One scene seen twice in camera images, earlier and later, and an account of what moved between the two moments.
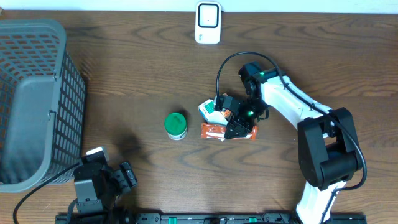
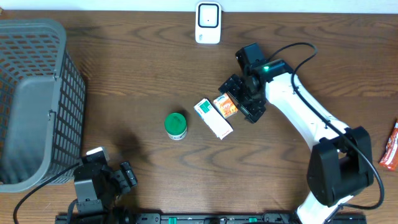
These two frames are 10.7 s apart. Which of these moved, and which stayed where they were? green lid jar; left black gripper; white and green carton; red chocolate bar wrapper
Moved: red chocolate bar wrapper
Stayed: green lid jar; white and green carton; left black gripper
